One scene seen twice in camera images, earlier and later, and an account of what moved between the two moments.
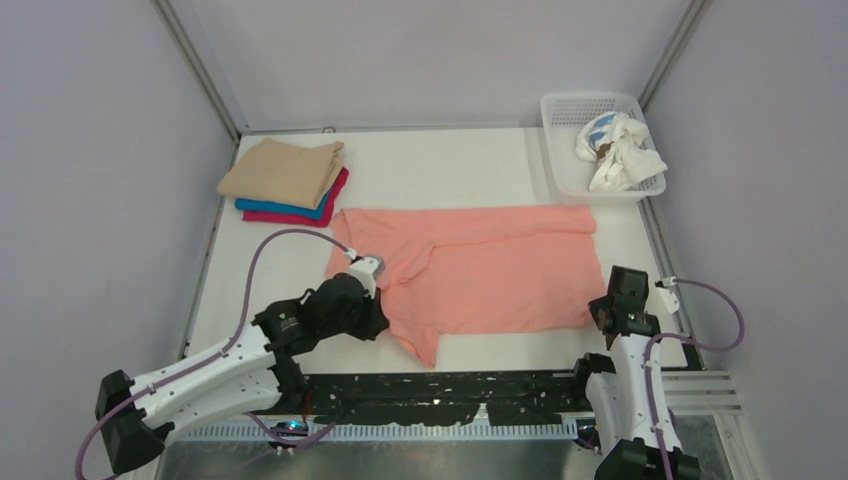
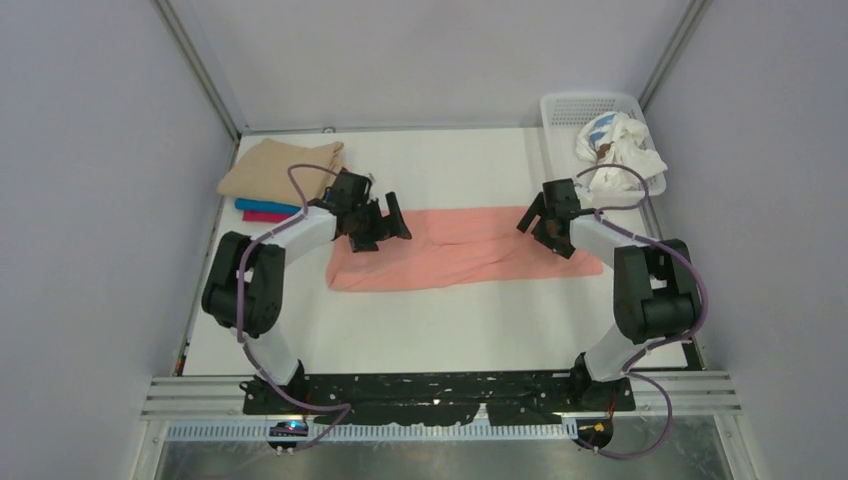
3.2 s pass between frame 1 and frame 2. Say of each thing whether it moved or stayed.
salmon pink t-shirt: moved
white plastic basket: stayed
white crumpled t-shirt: stayed
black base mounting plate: stayed
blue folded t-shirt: stayed
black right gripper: moved
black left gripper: moved
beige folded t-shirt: stayed
